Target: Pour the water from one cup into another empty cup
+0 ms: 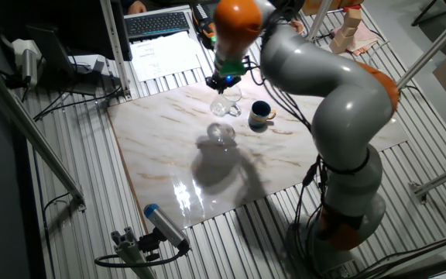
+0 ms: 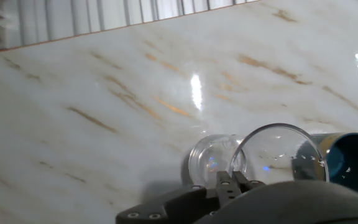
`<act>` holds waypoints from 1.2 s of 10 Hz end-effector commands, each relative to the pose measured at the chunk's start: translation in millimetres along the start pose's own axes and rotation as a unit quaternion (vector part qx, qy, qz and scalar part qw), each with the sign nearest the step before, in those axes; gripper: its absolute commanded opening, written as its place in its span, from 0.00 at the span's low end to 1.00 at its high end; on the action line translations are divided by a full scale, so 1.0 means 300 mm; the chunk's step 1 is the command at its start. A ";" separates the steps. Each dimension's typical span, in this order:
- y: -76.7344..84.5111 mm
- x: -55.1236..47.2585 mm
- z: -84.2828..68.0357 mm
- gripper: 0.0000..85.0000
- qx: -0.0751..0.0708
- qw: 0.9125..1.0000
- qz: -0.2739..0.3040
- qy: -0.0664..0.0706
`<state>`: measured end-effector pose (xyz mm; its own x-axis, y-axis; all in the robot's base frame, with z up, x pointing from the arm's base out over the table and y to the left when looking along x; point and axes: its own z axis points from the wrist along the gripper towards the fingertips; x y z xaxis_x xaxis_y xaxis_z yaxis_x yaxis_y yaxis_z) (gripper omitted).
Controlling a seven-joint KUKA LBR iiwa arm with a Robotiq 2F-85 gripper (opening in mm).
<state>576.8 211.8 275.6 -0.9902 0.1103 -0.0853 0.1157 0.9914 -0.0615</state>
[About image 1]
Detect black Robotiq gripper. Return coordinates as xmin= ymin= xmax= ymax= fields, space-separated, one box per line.
xmin=205 ymin=73 xmax=242 ymax=93

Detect clear glass mug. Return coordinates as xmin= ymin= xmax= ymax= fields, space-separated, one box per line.
xmin=209 ymin=84 xmax=243 ymax=119

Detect person's bare hand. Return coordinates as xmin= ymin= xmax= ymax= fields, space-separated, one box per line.
xmin=127 ymin=0 xmax=149 ymax=16

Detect blue mug with yellow band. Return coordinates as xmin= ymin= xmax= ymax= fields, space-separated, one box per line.
xmin=247 ymin=100 xmax=277 ymax=129

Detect orange black teach pendant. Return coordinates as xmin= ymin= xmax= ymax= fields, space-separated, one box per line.
xmin=190 ymin=2 xmax=217 ymax=50

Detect white printed paper sheets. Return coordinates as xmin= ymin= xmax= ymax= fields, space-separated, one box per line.
xmin=129 ymin=30 xmax=203 ymax=83

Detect black computer keyboard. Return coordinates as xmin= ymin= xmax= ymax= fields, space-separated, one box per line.
xmin=124 ymin=11 xmax=191 ymax=40

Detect white marble pattern board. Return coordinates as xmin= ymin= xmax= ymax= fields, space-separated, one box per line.
xmin=106 ymin=45 xmax=409 ymax=229

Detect stacked wooden blocks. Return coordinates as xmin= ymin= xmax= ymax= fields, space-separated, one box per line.
xmin=328 ymin=7 xmax=363 ymax=55

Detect brown cardboard box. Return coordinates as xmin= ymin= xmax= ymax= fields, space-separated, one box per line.
xmin=302 ymin=0 xmax=365 ymax=16

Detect pink cloth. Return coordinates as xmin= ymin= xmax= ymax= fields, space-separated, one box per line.
xmin=331 ymin=25 xmax=381 ymax=57

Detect short aluminium profile stand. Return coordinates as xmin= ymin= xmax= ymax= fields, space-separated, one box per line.
xmin=110 ymin=226 xmax=158 ymax=279

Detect white grey cylindrical device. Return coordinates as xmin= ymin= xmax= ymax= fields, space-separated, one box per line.
xmin=12 ymin=38 xmax=44 ymax=88

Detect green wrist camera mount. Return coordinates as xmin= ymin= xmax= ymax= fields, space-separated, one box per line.
xmin=218 ymin=60 xmax=247 ymax=78

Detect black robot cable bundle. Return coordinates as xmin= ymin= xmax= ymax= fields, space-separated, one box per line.
xmin=244 ymin=7 xmax=332 ymax=278

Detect aluminium frame post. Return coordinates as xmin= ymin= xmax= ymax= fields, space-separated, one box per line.
xmin=307 ymin=0 xmax=333 ymax=43
xmin=98 ymin=0 xmax=133 ymax=100

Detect black monitor cable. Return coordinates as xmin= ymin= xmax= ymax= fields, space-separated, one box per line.
xmin=33 ymin=84 xmax=123 ymax=122

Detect silver camera with blue cap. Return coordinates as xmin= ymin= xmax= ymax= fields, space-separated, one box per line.
xmin=143 ymin=203 xmax=191 ymax=251

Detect black camera clamp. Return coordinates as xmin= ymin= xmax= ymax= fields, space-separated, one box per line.
xmin=137 ymin=228 xmax=166 ymax=263

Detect long aluminium frame bar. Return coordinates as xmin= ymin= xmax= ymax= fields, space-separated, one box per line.
xmin=0 ymin=53 xmax=88 ymax=212

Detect black camera cable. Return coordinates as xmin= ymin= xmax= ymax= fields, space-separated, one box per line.
xmin=94 ymin=247 xmax=191 ymax=269

